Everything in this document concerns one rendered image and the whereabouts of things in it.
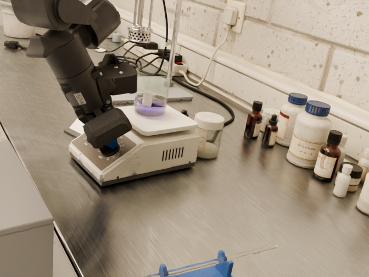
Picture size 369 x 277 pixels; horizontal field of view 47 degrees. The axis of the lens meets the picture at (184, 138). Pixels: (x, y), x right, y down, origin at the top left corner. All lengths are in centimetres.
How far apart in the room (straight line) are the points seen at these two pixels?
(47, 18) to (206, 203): 37
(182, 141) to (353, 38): 47
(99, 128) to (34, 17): 16
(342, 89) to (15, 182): 77
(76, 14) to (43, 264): 31
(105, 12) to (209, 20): 80
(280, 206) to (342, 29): 47
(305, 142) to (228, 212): 27
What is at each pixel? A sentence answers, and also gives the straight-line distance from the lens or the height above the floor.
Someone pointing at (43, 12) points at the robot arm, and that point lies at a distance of 56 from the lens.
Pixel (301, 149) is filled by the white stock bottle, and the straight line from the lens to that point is 89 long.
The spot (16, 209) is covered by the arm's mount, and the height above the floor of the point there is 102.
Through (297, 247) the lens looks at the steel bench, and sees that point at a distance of 66.
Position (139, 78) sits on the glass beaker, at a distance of 75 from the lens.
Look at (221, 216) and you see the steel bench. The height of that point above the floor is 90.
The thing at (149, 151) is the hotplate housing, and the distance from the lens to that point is 72.
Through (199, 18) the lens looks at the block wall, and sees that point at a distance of 148.
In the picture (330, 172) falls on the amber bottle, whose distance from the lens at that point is 87.
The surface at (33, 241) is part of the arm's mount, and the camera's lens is 42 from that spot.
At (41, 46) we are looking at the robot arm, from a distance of 59.
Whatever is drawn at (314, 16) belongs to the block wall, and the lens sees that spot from 110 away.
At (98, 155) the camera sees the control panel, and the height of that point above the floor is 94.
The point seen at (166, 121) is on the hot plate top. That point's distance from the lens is 76.
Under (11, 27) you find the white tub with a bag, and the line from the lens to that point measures 174.
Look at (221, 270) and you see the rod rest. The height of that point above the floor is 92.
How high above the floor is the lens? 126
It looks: 23 degrees down
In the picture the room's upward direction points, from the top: 9 degrees clockwise
